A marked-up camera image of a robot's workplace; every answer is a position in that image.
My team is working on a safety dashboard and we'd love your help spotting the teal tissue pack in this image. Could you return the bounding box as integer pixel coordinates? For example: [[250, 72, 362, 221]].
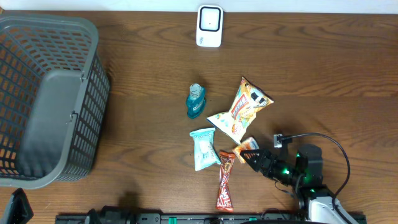
[[190, 128, 221, 171]]

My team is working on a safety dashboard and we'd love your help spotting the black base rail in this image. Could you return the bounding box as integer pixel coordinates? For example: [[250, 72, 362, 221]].
[[55, 205, 368, 224]]

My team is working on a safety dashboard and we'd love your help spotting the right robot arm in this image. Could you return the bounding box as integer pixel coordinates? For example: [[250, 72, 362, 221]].
[[240, 144, 358, 223]]

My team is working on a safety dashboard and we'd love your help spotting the yellow chips bag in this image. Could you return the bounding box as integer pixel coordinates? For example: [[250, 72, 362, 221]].
[[207, 77, 274, 144]]

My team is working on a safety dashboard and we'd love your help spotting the red brown snack bar wrapper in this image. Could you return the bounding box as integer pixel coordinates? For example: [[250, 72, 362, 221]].
[[216, 151, 236, 212]]

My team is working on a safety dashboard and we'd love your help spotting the grey plastic shopping basket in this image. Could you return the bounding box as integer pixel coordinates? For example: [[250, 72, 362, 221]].
[[1, 13, 110, 189]]

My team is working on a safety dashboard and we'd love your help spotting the blue mouthwash bottle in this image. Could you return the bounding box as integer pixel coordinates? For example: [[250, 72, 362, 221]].
[[186, 83, 206, 119]]

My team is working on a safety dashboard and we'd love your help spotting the small orange snack packet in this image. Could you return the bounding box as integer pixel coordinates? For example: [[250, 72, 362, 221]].
[[233, 137, 259, 164]]

